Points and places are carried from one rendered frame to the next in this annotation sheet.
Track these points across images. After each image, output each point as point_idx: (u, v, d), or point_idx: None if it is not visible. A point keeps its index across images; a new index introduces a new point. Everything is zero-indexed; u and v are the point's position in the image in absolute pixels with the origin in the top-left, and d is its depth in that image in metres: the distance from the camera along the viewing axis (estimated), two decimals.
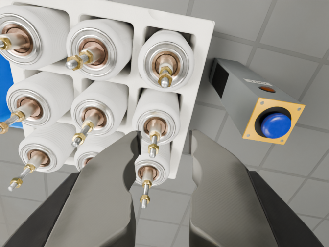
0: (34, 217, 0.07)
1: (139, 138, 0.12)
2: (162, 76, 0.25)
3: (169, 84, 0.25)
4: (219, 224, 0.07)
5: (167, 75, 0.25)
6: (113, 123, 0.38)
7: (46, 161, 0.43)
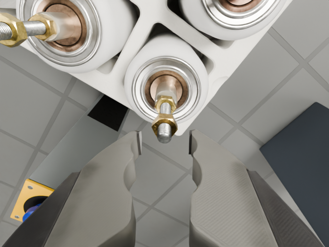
0: (34, 217, 0.07)
1: (139, 138, 0.12)
2: (163, 120, 0.14)
3: None
4: (219, 224, 0.07)
5: (172, 121, 0.14)
6: None
7: None
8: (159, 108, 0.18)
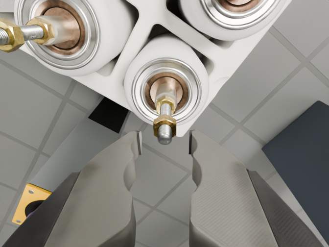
0: (34, 217, 0.07)
1: (139, 138, 0.12)
2: (167, 121, 0.14)
3: None
4: (219, 224, 0.07)
5: (175, 125, 0.14)
6: None
7: None
8: (160, 107, 0.18)
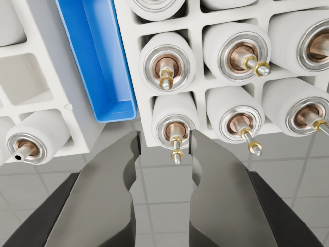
0: (34, 217, 0.07)
1: (139, 138, 0.12)
2: None
3: None
4: (219, 224, 0.07)
5: None
6: (267, 57, 0.30)
7: (183, 134, 0.38)
8: None
